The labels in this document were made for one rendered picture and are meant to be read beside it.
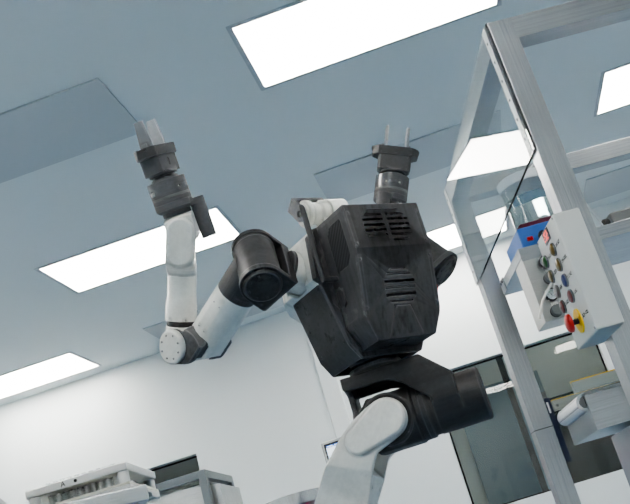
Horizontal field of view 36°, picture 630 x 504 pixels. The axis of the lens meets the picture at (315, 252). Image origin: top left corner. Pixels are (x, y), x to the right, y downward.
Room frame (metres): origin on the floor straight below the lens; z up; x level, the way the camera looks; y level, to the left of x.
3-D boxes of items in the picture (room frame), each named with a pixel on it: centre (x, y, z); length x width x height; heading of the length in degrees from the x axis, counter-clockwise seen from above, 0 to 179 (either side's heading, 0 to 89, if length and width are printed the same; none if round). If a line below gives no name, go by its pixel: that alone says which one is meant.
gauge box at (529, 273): (2.76, -0.67, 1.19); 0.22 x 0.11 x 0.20; 94
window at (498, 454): (7.87, -1.29, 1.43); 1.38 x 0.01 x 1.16; 84
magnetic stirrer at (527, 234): (2.85, -0.68, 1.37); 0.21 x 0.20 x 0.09; 4
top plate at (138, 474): (2.33, 0.67, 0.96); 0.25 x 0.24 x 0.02; 178
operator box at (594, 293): (2.02, -0.52, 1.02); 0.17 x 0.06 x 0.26; 4
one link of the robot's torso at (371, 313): (2.05, -0.08, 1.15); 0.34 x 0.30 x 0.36; 125
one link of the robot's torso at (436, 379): (2.07, -0.12, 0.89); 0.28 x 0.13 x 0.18; 81
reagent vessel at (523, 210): (2.85, -0.68, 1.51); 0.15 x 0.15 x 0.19
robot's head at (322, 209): (2.10, -0.05, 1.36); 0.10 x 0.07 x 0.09; 125
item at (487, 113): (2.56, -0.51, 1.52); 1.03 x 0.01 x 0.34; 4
